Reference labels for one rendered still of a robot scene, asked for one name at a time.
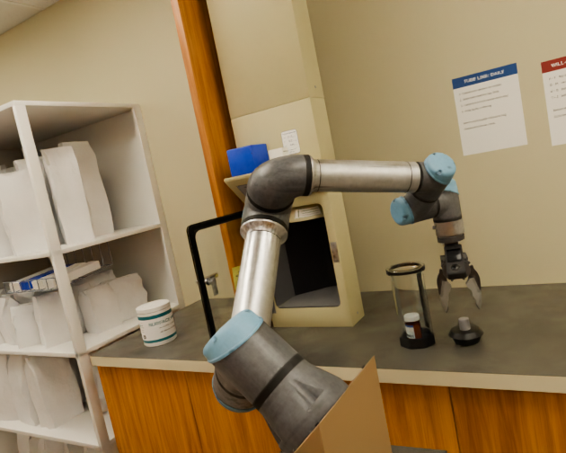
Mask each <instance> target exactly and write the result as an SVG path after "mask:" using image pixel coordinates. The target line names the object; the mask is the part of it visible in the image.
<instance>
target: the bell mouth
mask: <svg viewBox="0 0 566 453"><path fill-rule="evenodd" d="M321 217H324V214H323V207H322V206H321V205H320V204H318V203H315V204H310V205H304V206H298V207H292V209H291V213H290V219H289V223H293V222H300V221H306V220H310V219H315V218H321Z"/></svg>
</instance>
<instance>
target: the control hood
mask: <svg viewBox="0 0 566 453"><path fill-rule="evenodd" d="M250 175H251V173H248V174H244V175H239V176H235V177H230V178H226V179H224V182H225V183H226V185H227V186H228V187H229V188H230V189H231V190H232V191H233V192H234V193H235V194H236V195H237V196H238V198H239V199H240V200H241V201H242V202H243V203H245V196H244V195H243V194H242V192H241V191H240V190H239V189H238V188H237V187H236V186H239V185H244V184H247V182H248V180H249V177H250Z"/></svg>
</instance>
